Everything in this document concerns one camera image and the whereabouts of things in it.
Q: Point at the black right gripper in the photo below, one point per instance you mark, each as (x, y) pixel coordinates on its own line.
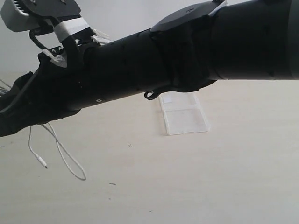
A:
(39, 97)

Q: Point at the white wired earphones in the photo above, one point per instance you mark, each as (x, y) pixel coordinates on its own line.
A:
(60, 147)

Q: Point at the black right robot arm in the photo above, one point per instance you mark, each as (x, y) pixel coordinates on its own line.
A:
(186, 51)

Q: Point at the clear plastic storage case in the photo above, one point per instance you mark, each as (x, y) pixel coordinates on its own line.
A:
(183, 113)

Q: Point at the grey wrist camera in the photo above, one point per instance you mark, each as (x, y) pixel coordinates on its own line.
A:
(25, 15)

